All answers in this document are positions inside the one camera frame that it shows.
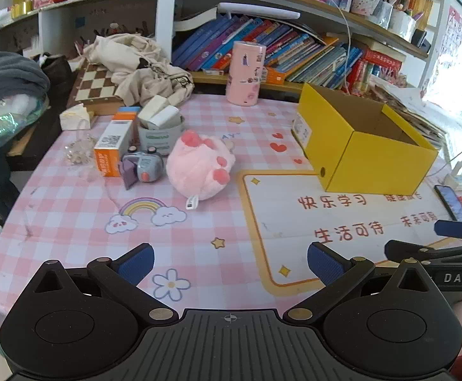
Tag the smartphone with lit screen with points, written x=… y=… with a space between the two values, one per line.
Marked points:
x=451 y=202

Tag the dark brown bag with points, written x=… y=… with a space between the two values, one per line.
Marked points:
x=56 y=73

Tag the orange and white carton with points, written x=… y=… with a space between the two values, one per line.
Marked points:
x=109 y=158

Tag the blue and orange carton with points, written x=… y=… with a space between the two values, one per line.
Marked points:
x=127 y=116

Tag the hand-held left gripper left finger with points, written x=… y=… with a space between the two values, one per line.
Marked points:
x=137 y=264

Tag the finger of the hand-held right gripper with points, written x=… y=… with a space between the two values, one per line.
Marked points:
x=449 y=228
x=405 y=248

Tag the clear bag with hair ornament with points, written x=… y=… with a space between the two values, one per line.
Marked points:
x=80 y=153

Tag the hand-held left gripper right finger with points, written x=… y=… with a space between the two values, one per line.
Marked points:
x=326 y=264

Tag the white thick open book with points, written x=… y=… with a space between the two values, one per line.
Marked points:
x=195 y=20

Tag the cream cloth bag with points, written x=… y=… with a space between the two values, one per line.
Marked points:
x=135 y=53

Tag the pink stickered cylinder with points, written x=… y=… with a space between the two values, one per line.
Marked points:
x=246 y=75

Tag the iridescent plastic bag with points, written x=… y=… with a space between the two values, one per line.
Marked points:
x=0 y=127

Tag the grey folded blanket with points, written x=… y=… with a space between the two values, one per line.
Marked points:
x=4 y=75

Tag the pink checkered table mat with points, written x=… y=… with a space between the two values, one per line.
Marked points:
x=76 y=214

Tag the white orange toothpaste box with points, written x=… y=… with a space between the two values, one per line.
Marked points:
x=274 y=76

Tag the pink patterned pen holder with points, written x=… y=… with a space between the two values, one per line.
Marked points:
x=364 y=7

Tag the row of children's books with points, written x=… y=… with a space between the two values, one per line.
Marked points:
x=294 y=47

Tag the yellow cardboard box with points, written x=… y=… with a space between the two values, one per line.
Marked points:
x=373 y=162

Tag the white desk lamp bar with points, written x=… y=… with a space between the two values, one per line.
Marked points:
x=254 y=10

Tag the wooden chessboard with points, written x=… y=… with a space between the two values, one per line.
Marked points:
x=92 y=85

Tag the messy stack of papers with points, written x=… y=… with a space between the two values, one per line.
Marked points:
x=413 y=111

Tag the white wooden bookshelf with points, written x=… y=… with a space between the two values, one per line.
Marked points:
x=163 y=20

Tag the grey purple toy gadget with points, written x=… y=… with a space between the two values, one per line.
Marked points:
x=147 y=166

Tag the small black box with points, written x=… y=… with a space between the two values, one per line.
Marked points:
x=419 y=39

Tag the clear pen organizer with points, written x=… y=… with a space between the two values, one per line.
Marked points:
x=383 y=14

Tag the white pen cup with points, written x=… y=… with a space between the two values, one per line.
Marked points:
x=403 y=26

